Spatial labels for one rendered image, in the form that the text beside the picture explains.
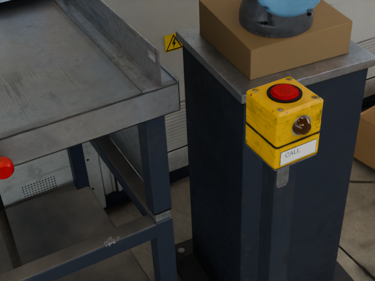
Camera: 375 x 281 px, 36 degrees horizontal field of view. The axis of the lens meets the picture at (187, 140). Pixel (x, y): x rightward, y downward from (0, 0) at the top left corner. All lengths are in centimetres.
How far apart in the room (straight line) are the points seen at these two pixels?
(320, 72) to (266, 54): 12
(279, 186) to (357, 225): 106
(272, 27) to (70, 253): 58
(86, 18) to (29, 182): 75
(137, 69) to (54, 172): 88
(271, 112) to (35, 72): 44
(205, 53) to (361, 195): 98
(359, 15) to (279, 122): 143
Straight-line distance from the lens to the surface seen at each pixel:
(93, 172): 188
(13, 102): 97
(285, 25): 115
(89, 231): 168
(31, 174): 180
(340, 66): 122
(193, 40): 130
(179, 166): 201
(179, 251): 179
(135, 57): 102
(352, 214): 197
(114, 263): 158
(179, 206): 196
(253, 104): 83
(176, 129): 191
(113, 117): 94
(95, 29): 116
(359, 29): 222
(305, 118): 81
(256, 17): 116
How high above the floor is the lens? 134
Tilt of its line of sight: 37 degrees down
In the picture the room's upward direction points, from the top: 3 degrees counter-clockwise
